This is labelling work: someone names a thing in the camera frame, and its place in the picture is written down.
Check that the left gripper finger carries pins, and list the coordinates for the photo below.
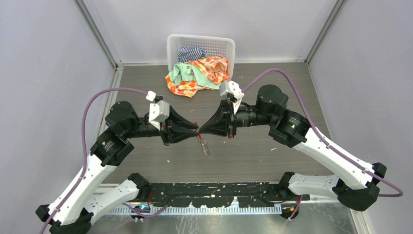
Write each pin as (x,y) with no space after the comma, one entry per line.
(181,121)
(175,136)

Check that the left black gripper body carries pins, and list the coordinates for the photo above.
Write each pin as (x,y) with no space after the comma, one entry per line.
(164,127)

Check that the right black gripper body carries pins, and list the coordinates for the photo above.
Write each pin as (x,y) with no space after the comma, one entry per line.
(233,122)

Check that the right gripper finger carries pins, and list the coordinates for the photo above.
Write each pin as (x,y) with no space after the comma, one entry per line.
(219,118)
(214,131)

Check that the metal keyring holder red handle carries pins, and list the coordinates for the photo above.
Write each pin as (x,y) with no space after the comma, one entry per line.
(203,144)

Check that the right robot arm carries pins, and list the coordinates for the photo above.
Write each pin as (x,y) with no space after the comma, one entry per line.
(353,182)

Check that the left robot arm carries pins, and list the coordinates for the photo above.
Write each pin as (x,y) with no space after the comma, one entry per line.
(76,210)

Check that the orange floral cloth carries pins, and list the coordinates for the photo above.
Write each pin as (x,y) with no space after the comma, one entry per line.
(218,65)

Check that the mint green cloth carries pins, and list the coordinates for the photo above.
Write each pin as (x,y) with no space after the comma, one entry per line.
(186,76)

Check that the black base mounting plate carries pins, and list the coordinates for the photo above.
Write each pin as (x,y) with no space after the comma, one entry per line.
(214,195)

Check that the blue striped cloth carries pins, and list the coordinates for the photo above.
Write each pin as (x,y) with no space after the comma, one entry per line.
(187,54)

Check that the white plastic laundry basket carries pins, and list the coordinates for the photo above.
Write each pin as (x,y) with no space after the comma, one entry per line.
(213,46)

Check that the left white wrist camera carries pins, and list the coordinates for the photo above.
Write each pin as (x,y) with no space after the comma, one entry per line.
(159,109)

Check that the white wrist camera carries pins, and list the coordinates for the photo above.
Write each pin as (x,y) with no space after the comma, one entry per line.
(232,92)
(159,109)

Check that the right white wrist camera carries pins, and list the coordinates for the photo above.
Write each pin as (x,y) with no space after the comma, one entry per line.
(232,92)

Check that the white slotted cable duct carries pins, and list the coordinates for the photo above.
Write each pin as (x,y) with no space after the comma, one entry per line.
(233,209)

